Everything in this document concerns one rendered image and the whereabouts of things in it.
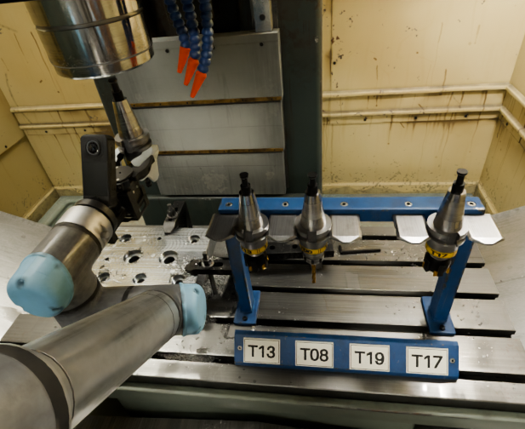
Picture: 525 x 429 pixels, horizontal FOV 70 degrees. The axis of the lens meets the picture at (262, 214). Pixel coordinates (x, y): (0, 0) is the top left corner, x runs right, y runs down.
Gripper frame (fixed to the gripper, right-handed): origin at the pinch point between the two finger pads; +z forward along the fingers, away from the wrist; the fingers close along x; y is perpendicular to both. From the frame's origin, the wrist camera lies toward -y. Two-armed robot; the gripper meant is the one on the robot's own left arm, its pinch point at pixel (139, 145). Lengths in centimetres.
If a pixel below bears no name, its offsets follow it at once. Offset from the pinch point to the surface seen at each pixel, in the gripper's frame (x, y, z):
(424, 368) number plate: 55, 40, -18
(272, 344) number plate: 25.2, 37.8, -17.2
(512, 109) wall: 98, 30, 75
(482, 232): 61, 11, -10
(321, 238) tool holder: 35.1, 12.0, -11.9
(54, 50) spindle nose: -2.4, -20.2, -8.6
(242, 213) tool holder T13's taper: 22.0, 6.8, -11.7
